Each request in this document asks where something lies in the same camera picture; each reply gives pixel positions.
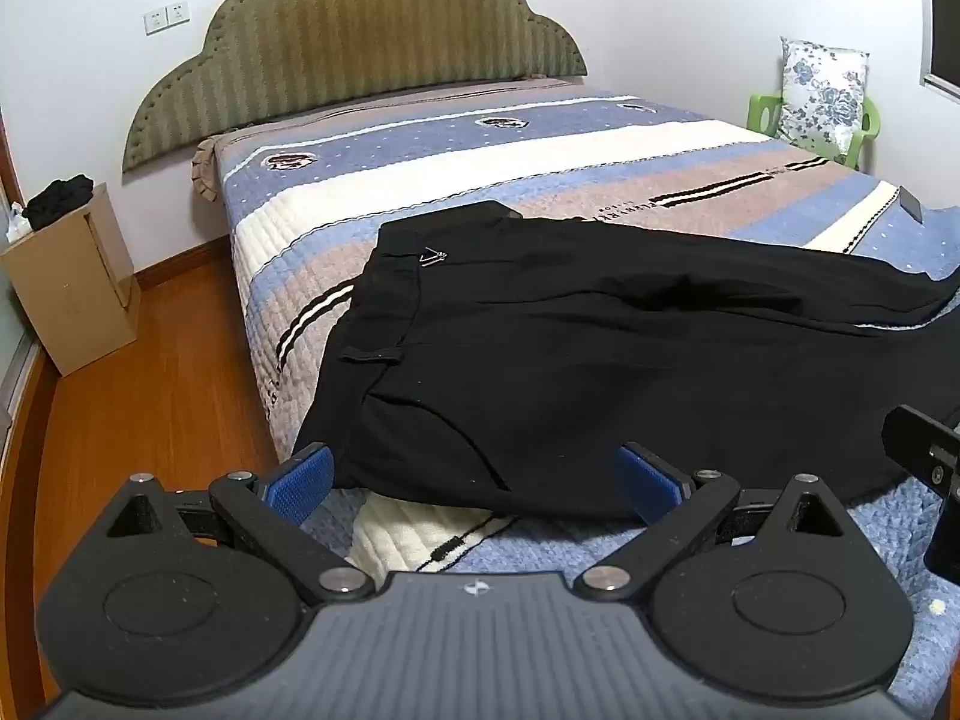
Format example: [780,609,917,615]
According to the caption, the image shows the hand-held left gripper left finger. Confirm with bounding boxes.
[107,444,376,605]

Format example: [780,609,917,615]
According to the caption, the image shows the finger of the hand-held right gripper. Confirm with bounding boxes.
[881,405,960,580]

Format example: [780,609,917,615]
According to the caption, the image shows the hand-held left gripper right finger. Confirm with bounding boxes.
[574,441,850,604]

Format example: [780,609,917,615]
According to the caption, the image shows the black pants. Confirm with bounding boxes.
[292,199,960,523]

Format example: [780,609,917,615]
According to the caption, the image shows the wooden baseboard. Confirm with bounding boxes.
[133,235,230,290]

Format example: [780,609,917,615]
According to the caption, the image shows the cardboard box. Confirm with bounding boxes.
[0,181,142,378]

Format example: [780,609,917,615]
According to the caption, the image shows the striped quilted bedspread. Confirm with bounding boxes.
[191,75,960,715]

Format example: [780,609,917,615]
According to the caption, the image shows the floral pillow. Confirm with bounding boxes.
[778,35,872,163]

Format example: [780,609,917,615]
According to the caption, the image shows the black folded cloth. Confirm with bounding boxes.
[21,174,95,234]

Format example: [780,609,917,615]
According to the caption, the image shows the green plastic chair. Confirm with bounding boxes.
[748,90,883,172]

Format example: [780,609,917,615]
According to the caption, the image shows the green padded headboard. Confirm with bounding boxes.
[122,0,590,178]

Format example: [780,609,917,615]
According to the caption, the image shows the dark framed wall panel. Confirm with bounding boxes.
[921,0,960,100]

